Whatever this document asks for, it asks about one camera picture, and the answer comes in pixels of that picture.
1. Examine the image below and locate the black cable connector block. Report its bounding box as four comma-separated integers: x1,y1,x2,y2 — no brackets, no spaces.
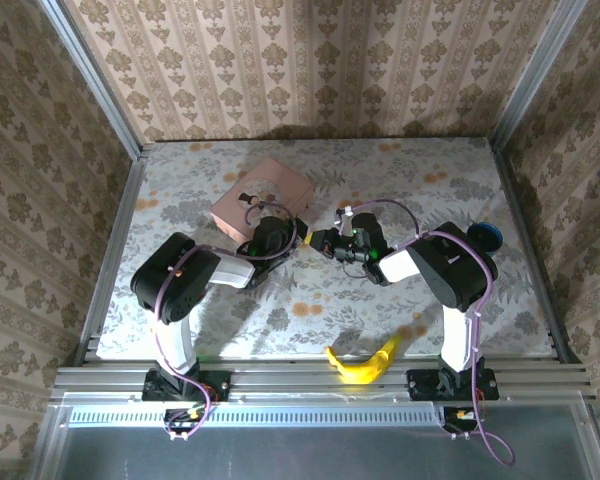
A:
442,405,485,435
163,407,207,435

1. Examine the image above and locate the aluminium frame post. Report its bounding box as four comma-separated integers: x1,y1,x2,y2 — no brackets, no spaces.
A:
489,0,590,147
36,0,147,160

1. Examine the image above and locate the blue mug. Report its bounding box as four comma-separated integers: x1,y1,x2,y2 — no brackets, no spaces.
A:
467,222,504,257

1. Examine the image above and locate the white slotted cable duct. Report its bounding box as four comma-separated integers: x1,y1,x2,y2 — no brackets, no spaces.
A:
67,402,447,427

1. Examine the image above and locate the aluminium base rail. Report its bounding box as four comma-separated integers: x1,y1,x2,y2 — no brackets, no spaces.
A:
49,362,595,402

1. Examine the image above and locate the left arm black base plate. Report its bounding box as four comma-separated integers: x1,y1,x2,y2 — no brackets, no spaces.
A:
142,367,231,403

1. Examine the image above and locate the pink wedding couple box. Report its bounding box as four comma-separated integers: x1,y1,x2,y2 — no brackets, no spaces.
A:
209,157,316,240

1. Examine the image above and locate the yellow banana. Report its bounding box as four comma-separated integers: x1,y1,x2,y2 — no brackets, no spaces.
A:
325,333,404,386

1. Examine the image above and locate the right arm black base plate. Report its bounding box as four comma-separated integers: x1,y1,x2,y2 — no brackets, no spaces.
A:
407,367,499,402

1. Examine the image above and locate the grey metal panel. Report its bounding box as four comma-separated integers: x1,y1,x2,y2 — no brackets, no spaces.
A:
29,399,600,480

